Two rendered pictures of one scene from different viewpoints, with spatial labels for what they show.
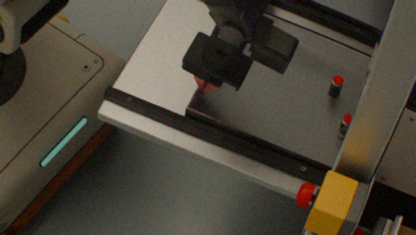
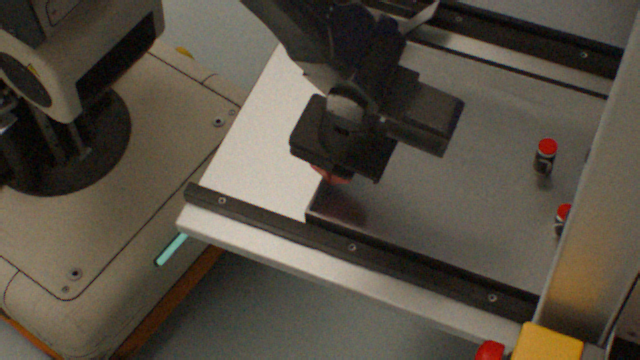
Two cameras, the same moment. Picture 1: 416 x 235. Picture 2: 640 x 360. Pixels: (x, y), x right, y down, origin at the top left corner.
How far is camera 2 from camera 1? 0.45 m
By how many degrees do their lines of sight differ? 9
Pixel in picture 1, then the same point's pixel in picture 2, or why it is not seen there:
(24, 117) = (130, 198)
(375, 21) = (618, 35)
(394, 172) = not seen: outside the picture
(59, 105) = (181, 177)
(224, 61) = (349, 142)
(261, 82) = (425, 158)
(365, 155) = (591, 299)
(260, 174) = (423, 308)
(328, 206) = not seen: outside the picture
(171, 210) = (351, 302)
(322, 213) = not seen: outside the picture
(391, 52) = (626, 135)
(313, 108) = (507, 193)
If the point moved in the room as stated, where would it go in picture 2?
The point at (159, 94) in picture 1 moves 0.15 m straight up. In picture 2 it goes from (269, 189) to (256, 111)
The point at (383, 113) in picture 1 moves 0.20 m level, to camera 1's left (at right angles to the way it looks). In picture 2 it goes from (618, 237) to (349, 205)
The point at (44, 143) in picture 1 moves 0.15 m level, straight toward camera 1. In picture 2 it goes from (159, 232) to (167, 307)
